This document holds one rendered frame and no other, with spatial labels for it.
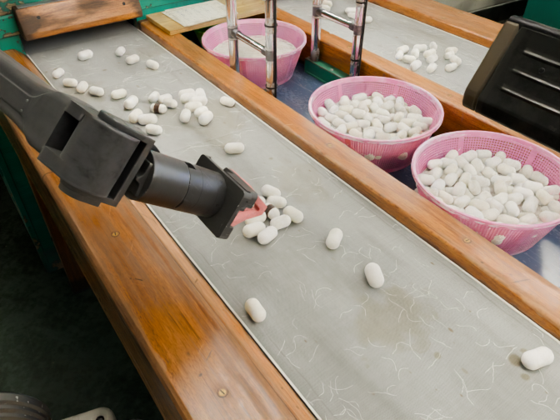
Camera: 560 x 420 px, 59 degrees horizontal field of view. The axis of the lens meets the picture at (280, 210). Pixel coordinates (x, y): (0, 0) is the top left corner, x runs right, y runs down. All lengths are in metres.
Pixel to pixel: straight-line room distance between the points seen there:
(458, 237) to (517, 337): 0.16
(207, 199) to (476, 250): 0.38
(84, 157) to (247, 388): 0.29
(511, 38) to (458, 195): 0.46
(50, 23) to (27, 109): 0.85
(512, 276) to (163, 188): 0.46
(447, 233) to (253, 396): 0.37
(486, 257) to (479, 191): 0.19
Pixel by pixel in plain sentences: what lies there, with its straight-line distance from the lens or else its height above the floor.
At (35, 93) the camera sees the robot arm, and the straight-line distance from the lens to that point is 0.57.
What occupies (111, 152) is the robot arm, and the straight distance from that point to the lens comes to 0.49.
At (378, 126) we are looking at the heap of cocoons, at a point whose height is 0.74.
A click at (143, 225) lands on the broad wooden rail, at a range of 0.76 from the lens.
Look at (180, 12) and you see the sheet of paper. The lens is 1.51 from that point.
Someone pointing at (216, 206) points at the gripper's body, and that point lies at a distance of 0.59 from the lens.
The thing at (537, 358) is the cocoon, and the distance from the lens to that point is 0.66.
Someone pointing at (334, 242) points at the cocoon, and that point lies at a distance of 0.72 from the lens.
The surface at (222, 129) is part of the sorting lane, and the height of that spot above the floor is 0.74.
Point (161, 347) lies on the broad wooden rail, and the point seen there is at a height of 0.76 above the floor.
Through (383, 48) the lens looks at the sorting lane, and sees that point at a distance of 1.38.
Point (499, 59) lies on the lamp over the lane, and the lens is 0.46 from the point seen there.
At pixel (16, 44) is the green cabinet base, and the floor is 0.77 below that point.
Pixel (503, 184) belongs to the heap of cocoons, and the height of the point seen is 0.75.
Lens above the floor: 1.25
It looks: 40 degrees down
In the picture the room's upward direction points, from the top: straight up
